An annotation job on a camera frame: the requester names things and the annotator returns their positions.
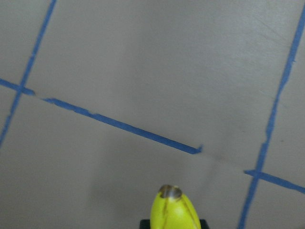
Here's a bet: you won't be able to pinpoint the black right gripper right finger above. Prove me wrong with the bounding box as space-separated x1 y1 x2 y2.
200 219 210 229

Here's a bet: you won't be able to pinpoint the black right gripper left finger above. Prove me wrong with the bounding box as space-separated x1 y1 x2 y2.
139 219 151 229

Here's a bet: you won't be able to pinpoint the yellow banana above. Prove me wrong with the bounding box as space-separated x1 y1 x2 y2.
150 184 202 229

